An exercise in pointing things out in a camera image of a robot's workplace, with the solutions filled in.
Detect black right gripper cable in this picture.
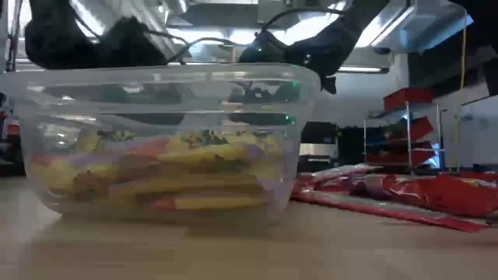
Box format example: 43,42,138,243
259,6,347,38

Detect long red candy packet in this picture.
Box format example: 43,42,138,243
297,163,384,186

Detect silver ceiling duct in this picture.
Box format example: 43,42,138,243
352,0,475,55

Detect metal shelf rack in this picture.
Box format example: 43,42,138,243
363,87,447,174

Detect small clear plastic container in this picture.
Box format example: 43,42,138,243
0,63,322,229

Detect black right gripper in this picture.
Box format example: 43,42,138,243
237,26,351,96

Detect long red white candy strip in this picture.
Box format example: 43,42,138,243
293,190,491,234

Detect red storage bin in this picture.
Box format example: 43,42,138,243
383,87,433,113
384,115,435,144
365,149,437,169

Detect yellow cable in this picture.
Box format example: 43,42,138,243
451,9,468,170

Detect long tube light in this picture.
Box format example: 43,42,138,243
337,65,391,75

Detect magenta candy packet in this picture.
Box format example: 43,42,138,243
347,179,396,201

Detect cluttered storage shelf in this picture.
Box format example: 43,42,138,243
0,93,25,164

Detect ceiling light panel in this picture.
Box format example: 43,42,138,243
167,15,339,48

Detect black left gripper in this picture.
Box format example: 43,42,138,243
99,17,169,70

